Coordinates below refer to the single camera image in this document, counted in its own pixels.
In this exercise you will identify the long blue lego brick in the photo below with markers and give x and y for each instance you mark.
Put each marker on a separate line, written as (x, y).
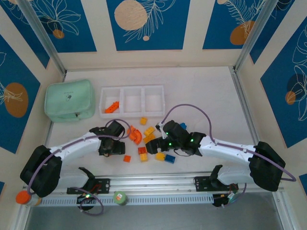
(170, 159)

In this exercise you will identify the mint green fabric pouch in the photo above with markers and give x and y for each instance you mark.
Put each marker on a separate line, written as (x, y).
(68, 100)

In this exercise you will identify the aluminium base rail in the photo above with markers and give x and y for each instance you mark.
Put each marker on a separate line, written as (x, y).
(156, 182)

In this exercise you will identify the small yellow lego brick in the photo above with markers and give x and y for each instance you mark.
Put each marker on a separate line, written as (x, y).
(143, 120)

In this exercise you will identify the red-orange square lego brick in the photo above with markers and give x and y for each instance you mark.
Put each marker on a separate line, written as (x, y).
(142, 150)

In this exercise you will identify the yellow sloped lego brick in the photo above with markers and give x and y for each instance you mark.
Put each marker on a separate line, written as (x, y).
(149, 131)

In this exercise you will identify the aluminium table side rail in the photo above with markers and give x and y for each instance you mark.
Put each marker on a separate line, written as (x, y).
(244, 105)

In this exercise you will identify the small orange lego brick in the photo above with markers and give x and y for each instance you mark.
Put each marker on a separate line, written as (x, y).
(127, 158)

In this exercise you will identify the aluminium frame post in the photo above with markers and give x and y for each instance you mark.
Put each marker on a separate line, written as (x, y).
(256, 36)
(43, 38)

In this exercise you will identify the jar with orange lid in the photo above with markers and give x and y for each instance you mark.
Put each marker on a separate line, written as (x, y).
(22, 197)

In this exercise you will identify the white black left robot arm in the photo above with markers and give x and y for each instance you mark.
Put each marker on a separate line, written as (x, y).
(76, 146)

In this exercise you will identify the blue square lego brick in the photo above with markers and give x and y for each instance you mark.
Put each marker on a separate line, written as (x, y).
(183, 125)

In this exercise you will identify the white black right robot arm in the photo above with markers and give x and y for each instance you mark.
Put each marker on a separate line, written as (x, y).
(227, 153)

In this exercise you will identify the black base controller board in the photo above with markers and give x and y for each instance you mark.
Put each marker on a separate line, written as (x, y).
(219, 200)
(84, 201)

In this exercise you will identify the green tape roll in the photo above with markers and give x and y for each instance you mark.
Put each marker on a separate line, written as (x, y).
(120, 198)

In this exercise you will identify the orange curved lego piece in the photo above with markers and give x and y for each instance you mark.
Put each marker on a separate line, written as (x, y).
(131, 134)
(138, 139)

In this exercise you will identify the white three-compartment tray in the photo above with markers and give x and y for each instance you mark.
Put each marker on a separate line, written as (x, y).
(153, 101)

